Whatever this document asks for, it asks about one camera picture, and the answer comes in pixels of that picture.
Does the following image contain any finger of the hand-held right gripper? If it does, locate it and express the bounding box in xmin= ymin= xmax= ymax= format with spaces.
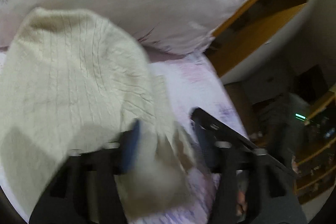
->
xmin=190 ymin=107 xmax=301 ymax=179

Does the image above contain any wooden shelf unit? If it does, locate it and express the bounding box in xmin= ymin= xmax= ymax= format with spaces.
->
xmin=293 ymin=90 xmax=336 ymax=205

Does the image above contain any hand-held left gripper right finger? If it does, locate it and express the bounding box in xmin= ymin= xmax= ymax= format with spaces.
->
xmin=195 ymin=124 xmax=308 ymax=224

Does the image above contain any wooden headboard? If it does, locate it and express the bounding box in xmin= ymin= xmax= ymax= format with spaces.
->
xmin=207 ymin=0 xmax=316 ymax=78

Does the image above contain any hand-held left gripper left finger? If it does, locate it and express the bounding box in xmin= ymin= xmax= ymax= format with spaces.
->
xmin=29 ymin=118 xmax=144 ymax=224

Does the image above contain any cream cable-knit cardigan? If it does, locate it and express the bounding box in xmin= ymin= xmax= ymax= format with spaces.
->
xmin=0 ymin=7 xmax=200 ymax=222

